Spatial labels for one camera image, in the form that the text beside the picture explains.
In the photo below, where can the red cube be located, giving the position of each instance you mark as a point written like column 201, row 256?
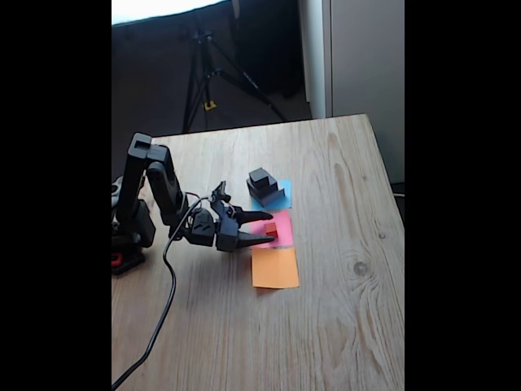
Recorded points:
column 271, row 230

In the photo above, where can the large grey foam block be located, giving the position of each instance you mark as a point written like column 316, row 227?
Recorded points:
column 272, row 199

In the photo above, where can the medium dark foam block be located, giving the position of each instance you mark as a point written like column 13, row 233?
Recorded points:
column 268, row 188

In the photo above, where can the small black foam block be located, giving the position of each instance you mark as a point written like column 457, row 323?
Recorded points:
column 258, row 175

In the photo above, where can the pink paper sheet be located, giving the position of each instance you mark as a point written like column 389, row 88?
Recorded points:
column 285, row 228

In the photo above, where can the orange paper sheet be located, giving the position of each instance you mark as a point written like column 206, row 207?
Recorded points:
column 277, row 269

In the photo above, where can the blue paper sheet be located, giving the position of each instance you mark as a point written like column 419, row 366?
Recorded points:
column 288, row 195

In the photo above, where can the red and black table clamp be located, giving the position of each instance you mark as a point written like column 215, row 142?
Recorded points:
column 128, row 262

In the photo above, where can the yellow tape marker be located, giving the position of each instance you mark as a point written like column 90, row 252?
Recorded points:
column 209, row 106

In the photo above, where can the black tripod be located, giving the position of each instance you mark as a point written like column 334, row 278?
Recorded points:
column 202, row 65

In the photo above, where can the white cabinet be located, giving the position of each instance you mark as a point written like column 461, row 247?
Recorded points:
column 366, row 61

